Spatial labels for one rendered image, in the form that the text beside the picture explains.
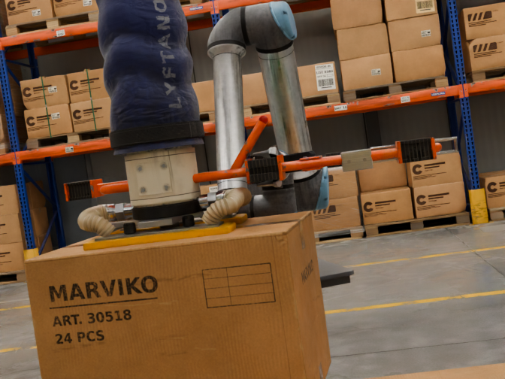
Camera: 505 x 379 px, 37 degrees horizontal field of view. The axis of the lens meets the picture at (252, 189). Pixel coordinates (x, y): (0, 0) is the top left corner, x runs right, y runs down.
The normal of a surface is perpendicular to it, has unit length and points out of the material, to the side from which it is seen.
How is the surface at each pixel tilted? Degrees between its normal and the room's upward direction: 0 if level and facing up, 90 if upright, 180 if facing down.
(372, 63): 86
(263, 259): 90
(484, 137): 90
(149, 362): 90
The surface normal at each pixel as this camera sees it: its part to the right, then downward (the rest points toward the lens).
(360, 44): -0.12, 0.06
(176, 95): 0.66, -0.32
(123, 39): -0.27, -0.26
